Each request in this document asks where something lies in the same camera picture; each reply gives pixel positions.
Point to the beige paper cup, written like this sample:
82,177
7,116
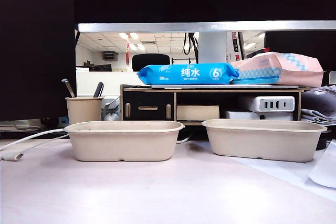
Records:
84,110

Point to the silver monitor stand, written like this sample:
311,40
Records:
212,48

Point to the grey wall mounted unit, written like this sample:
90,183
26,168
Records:
110,55

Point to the black drawer front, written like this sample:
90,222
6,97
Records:
152,100

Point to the white power strip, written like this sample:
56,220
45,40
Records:
275,103

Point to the beige cardboard box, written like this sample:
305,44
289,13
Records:
198,112

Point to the red Chinese knot ornament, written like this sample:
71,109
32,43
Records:
127,51

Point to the white desk gadget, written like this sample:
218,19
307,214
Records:
111,116

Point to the white paper sheet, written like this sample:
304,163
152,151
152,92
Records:
283,171

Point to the beige paper pulp box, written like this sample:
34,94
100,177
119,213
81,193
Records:
123,142
262,142

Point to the silver metal pen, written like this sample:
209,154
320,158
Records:
69,87

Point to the black round object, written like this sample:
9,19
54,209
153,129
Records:
50,121

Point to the black pen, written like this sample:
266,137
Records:
99,89

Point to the blue wet wipes pack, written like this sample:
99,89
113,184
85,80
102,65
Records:
189,73

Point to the grey folded cloth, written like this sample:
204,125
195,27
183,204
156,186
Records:
320,98

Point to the grey flat stand base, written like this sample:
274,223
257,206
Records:
26,124

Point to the pink tissue pack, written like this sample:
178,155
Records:
302,72

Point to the wooden desk riser shelf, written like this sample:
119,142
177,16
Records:
236,90

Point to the dark panel screen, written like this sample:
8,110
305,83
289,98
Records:
36,51

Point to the black office chair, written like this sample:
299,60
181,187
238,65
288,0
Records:
151,61

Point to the white cabinet with red labels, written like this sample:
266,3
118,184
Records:
233,48

